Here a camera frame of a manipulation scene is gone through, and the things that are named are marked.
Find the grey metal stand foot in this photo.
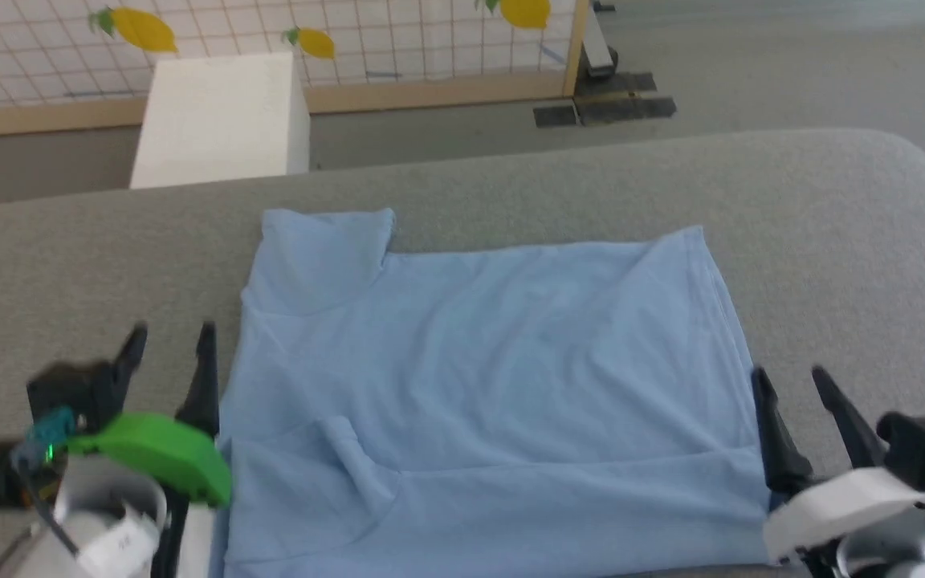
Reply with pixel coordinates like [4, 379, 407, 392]
[579, 0, 621, 78]

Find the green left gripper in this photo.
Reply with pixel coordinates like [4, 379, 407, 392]
[67, 322, 233, 578]

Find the wire grid fence wooden frame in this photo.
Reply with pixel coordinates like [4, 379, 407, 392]
[0, 0, 593, 140]

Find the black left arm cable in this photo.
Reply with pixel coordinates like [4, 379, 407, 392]
[11, 408, 82, 559]

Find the white rectangular box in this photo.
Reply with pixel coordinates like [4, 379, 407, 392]
[128, 51, 312, 190]

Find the grey fabric sofa cushion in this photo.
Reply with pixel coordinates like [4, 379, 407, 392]
[0, 127, 925, 578]

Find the light blue garment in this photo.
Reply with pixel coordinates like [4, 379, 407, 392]
[210, 207, 778, 578]

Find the black floor tape patch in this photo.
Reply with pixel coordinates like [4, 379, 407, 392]
[532, 96, 678, 130]
[574, 71, 658, 96]

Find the yellow lemon decoration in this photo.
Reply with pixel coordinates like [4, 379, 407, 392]
[477, 0, 552, 31]
[282, 26, 336, 61]
[88, 6, 179, 55]

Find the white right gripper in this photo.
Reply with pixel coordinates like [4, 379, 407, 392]
[750, 366, 925, 578]

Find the white left cable label tag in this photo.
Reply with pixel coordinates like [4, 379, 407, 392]
[81, 514, 160, 575]

